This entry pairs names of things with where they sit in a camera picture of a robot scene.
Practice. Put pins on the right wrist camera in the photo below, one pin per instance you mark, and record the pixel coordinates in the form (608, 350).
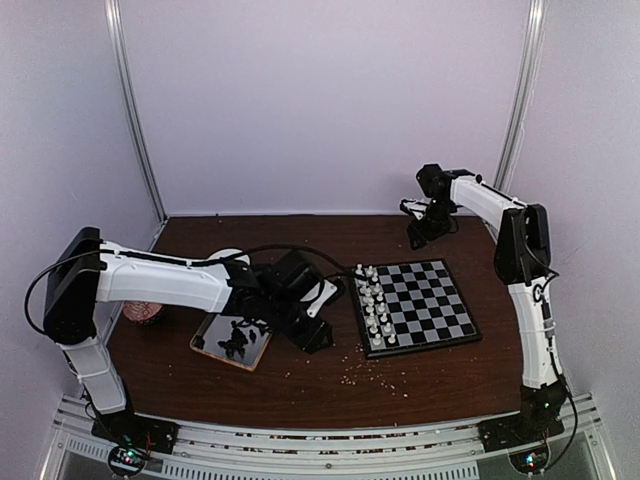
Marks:
(413, 208)

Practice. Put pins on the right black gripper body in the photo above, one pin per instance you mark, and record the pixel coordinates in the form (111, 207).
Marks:
(438, 223)

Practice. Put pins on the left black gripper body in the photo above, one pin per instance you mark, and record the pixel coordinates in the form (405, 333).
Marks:
(280, 318)

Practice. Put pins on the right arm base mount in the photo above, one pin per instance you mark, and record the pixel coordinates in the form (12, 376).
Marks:
(520, 435)

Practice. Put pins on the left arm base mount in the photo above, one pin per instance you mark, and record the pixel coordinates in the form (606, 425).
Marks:
(137, 441)

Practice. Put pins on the aluminium front rail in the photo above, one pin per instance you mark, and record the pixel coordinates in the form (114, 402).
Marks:
(443, 450)

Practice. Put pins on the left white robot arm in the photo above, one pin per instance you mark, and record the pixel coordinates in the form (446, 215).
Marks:
(92, 270)

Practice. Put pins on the black grey chessboard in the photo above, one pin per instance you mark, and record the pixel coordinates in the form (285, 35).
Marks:
(409, 307)

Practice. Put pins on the aluminium frame post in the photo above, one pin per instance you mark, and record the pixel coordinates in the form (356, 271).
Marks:
(524, 92)
(133, 119)

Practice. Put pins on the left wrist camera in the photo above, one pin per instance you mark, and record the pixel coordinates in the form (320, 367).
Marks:
(321, 294)

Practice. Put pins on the red patterned bowl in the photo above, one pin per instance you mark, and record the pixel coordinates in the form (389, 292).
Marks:
(142, 313)

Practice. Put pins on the right aluminium frame post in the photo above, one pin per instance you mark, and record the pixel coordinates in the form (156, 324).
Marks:
(524, 92)

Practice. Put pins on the wooden rimmed black tray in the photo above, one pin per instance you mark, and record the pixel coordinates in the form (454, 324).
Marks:
(234, 340)

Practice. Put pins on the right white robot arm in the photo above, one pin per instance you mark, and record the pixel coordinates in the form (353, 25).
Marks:
(522, 262)

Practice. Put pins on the white ceramic bowl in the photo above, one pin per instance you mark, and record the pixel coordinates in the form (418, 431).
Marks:
(230, 254)

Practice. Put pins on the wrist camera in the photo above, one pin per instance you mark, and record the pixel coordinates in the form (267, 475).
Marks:
(413, 208)
(321, 294)

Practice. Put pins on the left aluminium frame post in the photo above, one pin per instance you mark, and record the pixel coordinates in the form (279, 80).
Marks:
(133, 119)

